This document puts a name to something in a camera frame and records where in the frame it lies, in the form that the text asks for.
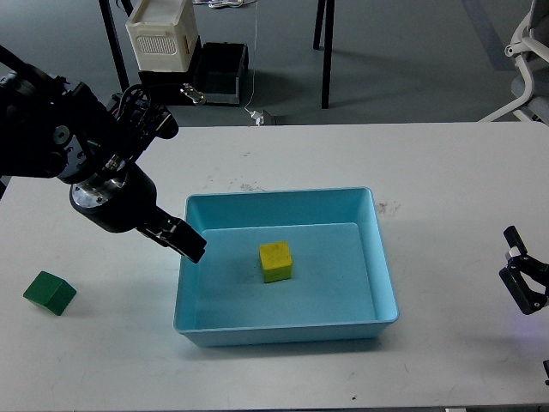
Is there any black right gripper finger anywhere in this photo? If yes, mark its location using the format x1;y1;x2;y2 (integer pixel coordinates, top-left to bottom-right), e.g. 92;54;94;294
498;226;548;315

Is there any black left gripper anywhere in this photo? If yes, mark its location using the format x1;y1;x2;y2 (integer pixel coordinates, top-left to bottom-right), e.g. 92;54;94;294
69;164;207;264

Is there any yellow block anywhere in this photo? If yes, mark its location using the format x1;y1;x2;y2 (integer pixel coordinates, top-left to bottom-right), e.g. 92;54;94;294
258;240;293;283

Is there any green block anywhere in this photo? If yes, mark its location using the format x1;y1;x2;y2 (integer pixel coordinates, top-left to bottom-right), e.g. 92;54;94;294
23;271;76;316

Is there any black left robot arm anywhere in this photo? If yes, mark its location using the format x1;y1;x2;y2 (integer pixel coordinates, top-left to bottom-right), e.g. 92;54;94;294
1;48;207;263

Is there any black storage box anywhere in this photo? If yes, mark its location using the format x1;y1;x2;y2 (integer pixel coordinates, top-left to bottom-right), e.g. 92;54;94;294
136;35;206;106

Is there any light blue plastic tray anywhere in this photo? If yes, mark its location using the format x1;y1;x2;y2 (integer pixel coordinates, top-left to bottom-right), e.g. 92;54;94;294
173;187;399;347

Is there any open black bin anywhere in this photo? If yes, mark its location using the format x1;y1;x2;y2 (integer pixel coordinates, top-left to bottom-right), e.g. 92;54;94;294
194;42;249;106

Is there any cream plastic crate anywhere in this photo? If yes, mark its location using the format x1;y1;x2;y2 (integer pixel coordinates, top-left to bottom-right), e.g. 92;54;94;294
125;0;198;72

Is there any black table leg left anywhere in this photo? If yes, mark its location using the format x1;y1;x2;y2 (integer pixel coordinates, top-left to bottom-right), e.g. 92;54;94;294
98;0;130;102

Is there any black table leg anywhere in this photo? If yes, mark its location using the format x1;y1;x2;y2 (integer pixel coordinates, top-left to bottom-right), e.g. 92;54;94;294
312;0;335;110
98;0;130;102

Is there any white office chair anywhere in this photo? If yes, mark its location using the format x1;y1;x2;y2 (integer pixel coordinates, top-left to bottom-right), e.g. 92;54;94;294
481;1;548;124

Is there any black table leg right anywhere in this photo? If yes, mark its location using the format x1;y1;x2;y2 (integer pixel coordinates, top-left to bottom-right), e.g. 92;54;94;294
312;0;335;110

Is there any white cable with plug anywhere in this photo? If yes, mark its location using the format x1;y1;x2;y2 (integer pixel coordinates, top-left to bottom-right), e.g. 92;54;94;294
244;0;284;127

